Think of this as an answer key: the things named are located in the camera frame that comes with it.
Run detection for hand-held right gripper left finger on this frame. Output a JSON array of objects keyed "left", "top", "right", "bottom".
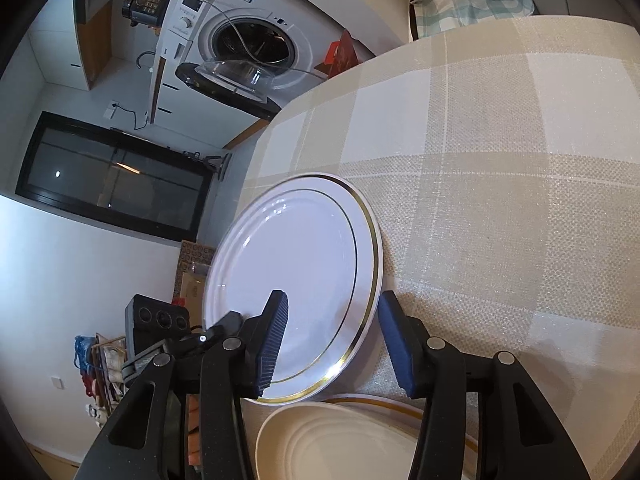
[{"left": 75, "top": 289, "right": 290, "bottom": 480}]

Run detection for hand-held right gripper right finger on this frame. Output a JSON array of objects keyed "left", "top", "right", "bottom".
[{"left": 377, "top": 290, "right": 606, "bottom": 480}]

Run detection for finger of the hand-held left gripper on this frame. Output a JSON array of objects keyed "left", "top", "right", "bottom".
[{"left": 172, "top": 311, "right": 244, "bottom": 361}]

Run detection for large white rimmed plate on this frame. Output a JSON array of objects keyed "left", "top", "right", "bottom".
[{"left": 320, "top": 393, "right": 483, "bottom": 480}]

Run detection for small white rimmed plate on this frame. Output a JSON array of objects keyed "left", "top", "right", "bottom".
[{"left": 202, "top": 174, "right": 385, "bottom": 407}]

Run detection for cream plate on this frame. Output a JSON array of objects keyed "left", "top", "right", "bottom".
[{"left": 255, "top": 401, "right": 436, "bottom": 480}]

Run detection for brown patterned box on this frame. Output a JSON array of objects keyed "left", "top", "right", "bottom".
[{"left": 172, "top": 240, "right": 217, "bottom": 306}]

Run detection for cluttered storage rack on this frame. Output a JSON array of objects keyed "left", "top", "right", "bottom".
[{"left": 74, "top": 332, "right": 133, "bottom": 416}]

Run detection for black framed glass door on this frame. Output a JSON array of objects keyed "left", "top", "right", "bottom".
[{"left": 15, "top": 111, "right": 217, "bottom": 241}]

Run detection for grey floor cleaner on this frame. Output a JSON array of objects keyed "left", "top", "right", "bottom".
[{"left": 187, "top": 151, "right": 234, "bottom": 181}]

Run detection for white base cabinets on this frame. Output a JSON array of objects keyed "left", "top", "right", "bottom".
[{"left": 146, "top": 55, "right": 236, "bottom": 133}]

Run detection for red gift bag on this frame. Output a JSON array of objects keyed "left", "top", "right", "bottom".
[{"left": 324, "top": 30, "right": 362, "bottom": 80}]

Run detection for white washing machine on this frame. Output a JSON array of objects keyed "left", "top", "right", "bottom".
[{"left": 147, "top": 0, "right": 331, "bottom": 121}]

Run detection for black pressure cooker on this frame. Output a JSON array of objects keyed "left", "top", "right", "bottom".
[{"left": 121, "top": 0, "right": 170, "bottom": 27}]

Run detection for green checked cushion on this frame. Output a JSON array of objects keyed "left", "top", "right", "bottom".
[{"left": 410, "top": 0, "right": 536, "bottom": 41}]

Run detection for white wall cabinets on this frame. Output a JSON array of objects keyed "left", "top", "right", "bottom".
[{"left": 27, "top": 0, "right": 113, "bottom": 92}]

